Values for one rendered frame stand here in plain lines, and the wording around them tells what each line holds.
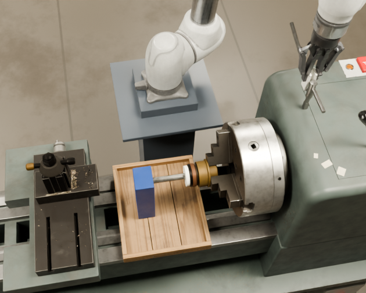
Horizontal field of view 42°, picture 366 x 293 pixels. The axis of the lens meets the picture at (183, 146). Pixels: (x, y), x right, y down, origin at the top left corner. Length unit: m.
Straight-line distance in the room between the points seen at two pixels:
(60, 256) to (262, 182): 0.67
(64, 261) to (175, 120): 0.82
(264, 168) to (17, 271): 0.85
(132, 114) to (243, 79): 1.30
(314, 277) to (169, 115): 0.90
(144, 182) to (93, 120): 1.56
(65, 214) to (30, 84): 1.76
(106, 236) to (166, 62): 0.71
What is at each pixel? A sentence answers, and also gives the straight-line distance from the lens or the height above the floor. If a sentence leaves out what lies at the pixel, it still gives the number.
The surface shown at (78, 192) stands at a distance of 1.62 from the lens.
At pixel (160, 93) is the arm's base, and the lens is 2.05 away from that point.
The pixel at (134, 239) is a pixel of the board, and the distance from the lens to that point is 1.67.
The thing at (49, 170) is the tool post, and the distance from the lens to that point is 1.53.
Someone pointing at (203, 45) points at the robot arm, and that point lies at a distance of 2.01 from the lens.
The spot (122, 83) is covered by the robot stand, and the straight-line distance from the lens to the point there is 2.21.
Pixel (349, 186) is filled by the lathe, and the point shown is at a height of 1.25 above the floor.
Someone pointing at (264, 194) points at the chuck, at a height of 1.15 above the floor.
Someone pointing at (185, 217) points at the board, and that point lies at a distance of 1.70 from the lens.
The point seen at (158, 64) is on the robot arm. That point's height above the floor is 1.01.
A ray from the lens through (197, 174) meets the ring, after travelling 1.52.
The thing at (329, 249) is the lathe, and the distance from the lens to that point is 1.87.
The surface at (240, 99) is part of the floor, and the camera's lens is 3.13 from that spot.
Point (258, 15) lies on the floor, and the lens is 3.69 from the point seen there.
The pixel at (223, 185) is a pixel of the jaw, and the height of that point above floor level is 1.11.
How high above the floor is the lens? 2.44
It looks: 58 degrees down
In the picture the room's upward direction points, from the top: 4 degrees clockwise
